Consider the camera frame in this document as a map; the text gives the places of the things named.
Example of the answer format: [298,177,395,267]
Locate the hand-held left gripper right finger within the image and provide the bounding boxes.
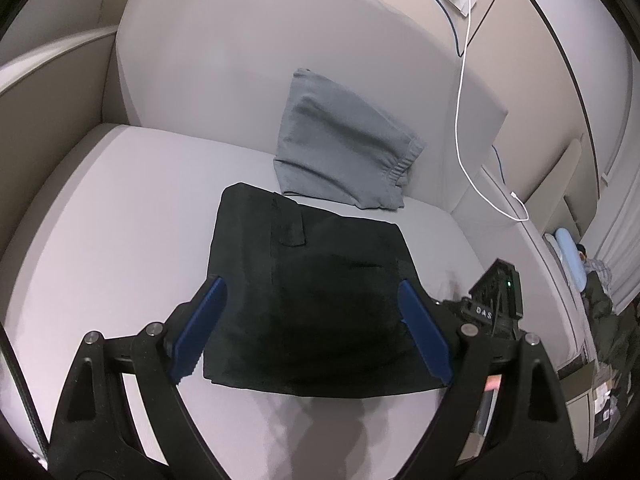
[394,279,582,480]

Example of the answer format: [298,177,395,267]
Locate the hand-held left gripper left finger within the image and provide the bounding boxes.
[47,275,237,480]

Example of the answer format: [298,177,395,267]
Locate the black pants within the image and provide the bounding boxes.
[202,183,452,399]

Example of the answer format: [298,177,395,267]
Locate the folded grey pants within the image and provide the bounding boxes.
[272,67,427,212]

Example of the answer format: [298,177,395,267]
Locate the light blue pillow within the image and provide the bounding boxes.
[554,227,589,292]

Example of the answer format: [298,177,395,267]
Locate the dark green cloth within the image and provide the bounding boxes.
[581,255,640,383]

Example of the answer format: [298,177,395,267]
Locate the light grey sofa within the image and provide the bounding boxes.
[0,0,597,467]

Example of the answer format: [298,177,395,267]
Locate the white cable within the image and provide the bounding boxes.
[451,0,531,223]

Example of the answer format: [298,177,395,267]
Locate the black cable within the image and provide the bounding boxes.
[0,320,49,467]

